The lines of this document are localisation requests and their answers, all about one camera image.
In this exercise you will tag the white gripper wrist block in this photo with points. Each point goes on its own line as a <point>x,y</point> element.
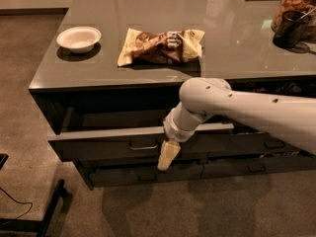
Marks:
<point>177,131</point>

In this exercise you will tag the dark drawer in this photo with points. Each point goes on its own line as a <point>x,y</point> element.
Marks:
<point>145,174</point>
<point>141,133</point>
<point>257,166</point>
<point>283,150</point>
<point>151,161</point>

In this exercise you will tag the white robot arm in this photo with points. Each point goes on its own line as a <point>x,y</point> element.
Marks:
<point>290,119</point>

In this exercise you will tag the dark cabinet counter unit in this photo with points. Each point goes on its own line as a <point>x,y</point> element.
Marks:
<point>237,46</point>

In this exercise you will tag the yellow brown snack bag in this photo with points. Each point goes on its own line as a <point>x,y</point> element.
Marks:
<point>173,47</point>

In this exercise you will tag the white paper bowl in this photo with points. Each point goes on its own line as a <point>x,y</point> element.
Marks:
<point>79,39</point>

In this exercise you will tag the black metal stand base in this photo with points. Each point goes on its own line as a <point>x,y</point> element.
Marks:
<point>39,227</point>

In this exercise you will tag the black mesh cup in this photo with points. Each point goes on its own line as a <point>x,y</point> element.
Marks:
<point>291,29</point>

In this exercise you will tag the glass jar of snacks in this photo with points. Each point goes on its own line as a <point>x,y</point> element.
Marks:
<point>304,6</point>

